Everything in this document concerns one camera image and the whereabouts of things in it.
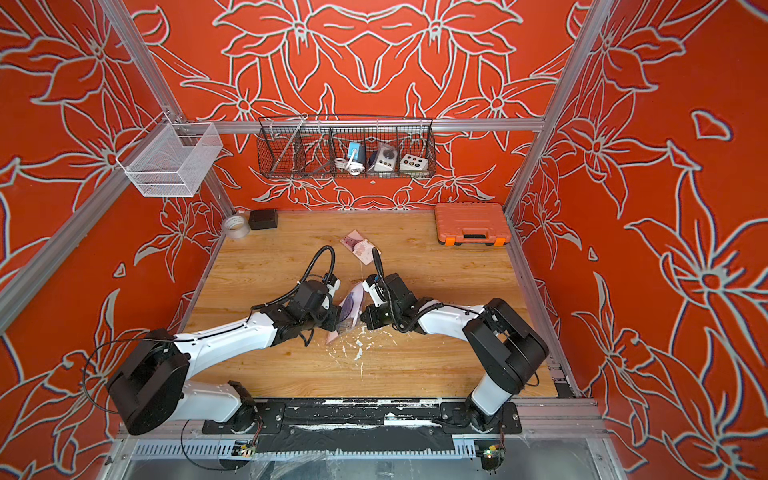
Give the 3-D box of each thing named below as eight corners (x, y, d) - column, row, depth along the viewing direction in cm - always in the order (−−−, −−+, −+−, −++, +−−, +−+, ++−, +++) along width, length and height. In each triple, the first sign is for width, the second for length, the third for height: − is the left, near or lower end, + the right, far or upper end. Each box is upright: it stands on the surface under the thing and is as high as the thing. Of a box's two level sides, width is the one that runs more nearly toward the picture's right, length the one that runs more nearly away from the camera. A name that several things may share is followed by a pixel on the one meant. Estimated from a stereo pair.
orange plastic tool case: (439, 247, 110) (441, 238, 106) (433, 210, 123) (435, 201, 119) (510, 246, 110) (514, 237, 106) (497, 210, 123) (500, 201, 119)
